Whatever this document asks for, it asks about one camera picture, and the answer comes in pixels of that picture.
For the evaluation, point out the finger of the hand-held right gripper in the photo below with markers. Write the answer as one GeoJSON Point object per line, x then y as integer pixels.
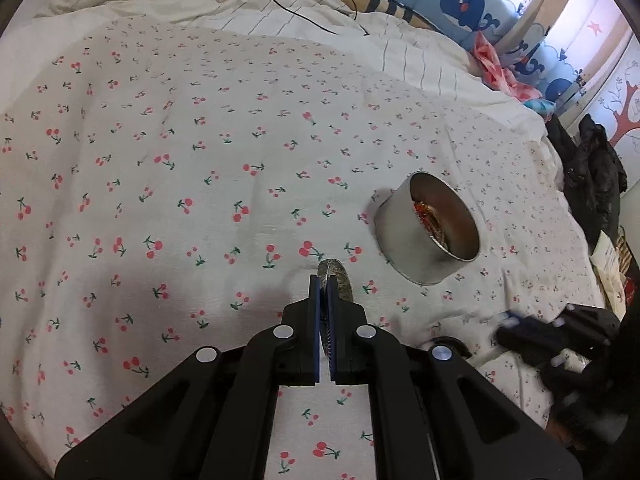
{"type": "Point", "coordinates": [525, 335]}

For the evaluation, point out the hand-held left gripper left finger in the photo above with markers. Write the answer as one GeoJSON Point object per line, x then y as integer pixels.
{"type": "Point", "coordinates": [314, 330]}

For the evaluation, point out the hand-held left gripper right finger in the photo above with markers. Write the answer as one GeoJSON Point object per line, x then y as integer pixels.
{"type": "Point", "coordinates": [334, 355]}

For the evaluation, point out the round metal tin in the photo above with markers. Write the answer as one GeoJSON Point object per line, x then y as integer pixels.
{"type": "Point", "coordinates": [400, 240]}

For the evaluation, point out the heap of jewelry pieces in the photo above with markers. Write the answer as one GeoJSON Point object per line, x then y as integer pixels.
{"type": "Point", "coordinates": [426, 214]}

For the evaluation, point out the paper bag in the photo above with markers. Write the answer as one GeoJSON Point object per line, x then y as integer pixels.
{"type": "Point", "coordinates": [607, 260]}

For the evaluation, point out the cherry print bedsheet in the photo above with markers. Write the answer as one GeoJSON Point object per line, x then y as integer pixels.
{"type": "Point", "coordinates": [200, 210]}

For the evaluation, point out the black jacket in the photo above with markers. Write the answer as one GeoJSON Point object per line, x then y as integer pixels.
{"type": "Point", "coordinates": [590, 170]}

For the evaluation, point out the teal cloth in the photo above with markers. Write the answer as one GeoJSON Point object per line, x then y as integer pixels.
{"type": "Point", "coordinates": [540, 105]}

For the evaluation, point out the pink cloth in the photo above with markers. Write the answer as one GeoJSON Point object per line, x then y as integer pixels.
{"type": "Point", "coordinates": [495, 67]}

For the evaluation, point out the white striped duvet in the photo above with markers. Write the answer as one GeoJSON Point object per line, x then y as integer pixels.
{"type": "Point", "coordinates": [310, 25]}

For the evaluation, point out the yellow black striped pillow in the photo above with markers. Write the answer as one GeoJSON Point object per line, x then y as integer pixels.
{"type": "Point", "coordinates": [390, 7]}

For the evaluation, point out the whale print bed bumper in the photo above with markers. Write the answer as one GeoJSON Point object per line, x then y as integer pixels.
{"type": "Point", "coordinates": [465, 5]}

